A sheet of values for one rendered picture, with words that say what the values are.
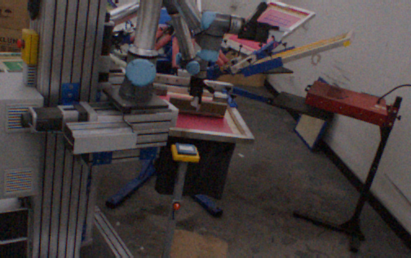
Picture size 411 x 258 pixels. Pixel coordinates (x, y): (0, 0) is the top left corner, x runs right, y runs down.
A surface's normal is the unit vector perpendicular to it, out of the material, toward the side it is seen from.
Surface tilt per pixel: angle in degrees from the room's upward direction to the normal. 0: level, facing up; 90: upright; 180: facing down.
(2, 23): 92
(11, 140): 90
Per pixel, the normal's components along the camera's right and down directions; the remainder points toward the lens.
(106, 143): 0.55, 0.40
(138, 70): 0.11, 0.50
